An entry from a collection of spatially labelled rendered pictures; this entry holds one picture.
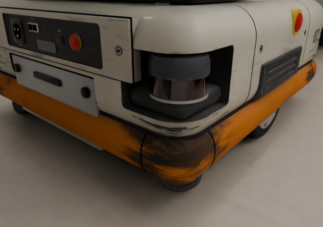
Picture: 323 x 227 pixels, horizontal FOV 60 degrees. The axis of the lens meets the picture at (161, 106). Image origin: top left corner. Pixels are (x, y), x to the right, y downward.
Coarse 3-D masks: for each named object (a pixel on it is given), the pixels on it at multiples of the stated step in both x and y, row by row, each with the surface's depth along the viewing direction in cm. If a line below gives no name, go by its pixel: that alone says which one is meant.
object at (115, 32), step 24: (0, 24) 56; (24, 24) 50; (48, 24) 45; (72, 24) 41; (96, 24) 37; (120, 24) 34; (24, 48) 53; (48, 48) 47; (72, 48) 42; (96, 48) 39; (120, 48) 35; (96, 72) 40; (120, 72) 37
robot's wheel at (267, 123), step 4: (276, 112) 64; (272, 116) 62; (264, 120) 58; (268, 120) 61; (272, 120) 63; (260, 124) 57; (264, 124) 59; (268, 124) 62; (256, 128) 56; (260, 128) 58; (264, 128) 60; (268, 128) 62; (252, 132) 57; (256, 132) 57; (260, 132) 59; (264, 132) 61; (252, 136) 58; (256, 136) 58; (260, 136) 60
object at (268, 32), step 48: (0, 0) 62; (48, 0) 57; (96, 0) 57; (240, 0) 57; (288, 0) 61; (0, 48) 61; (144, 48) 33; (192, 48) 31; (240, 48) 39; (288, 48) 56; (48, 96) 53; (96, 96) 43; (144, 96) 37; (192, 96) 33; (240, 96) 43; (288, 96) 65; (96, 144) 47; (144, 144) 38; (192, 144) 36
